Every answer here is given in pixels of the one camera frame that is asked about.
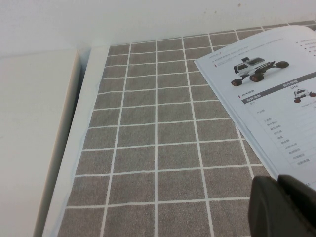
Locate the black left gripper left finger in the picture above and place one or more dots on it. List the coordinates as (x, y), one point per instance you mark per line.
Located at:
(266, 209)

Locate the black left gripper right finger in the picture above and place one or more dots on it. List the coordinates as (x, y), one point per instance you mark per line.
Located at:
(306, 205)

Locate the white product catalogue book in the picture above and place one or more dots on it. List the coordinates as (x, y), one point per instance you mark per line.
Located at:
(271, 86)

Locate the grey white-checked tablecloth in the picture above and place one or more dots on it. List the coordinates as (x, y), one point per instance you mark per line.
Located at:
(148, 123)

